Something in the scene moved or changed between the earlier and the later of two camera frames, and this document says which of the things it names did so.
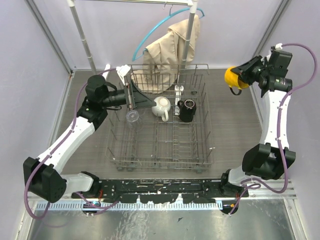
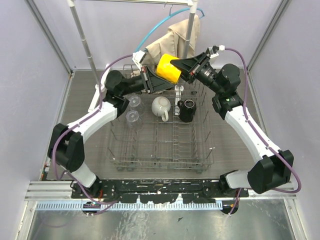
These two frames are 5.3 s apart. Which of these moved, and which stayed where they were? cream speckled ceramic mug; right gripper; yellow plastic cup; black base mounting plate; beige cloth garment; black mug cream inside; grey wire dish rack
Moved: right gripper; yellow plastic cup
Stayed: black base mounting plate; black mug cream inside; cream speckled ceramic mug; grey wire dish rack; beige cloth garment
